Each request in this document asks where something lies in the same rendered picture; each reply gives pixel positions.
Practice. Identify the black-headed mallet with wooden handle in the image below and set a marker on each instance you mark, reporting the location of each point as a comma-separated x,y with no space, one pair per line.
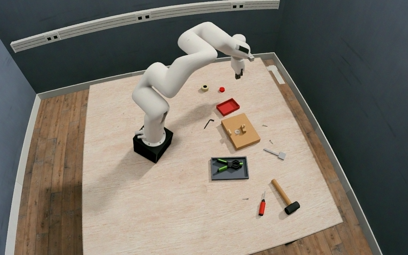
291,206

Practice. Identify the red-handled screwdriver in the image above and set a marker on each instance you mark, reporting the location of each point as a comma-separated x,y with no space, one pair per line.
262,206

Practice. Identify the red open tray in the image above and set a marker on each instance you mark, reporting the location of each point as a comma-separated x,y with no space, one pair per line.
227,107

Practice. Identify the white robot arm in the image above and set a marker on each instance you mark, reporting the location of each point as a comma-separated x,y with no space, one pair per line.
199,43

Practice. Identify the black spring clamp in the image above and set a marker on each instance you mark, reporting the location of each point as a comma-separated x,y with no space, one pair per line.
229,165

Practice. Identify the light brown wooden bench board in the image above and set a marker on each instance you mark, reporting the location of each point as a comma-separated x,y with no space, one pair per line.
240,140

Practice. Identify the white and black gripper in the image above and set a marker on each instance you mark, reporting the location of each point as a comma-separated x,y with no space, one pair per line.
239,67

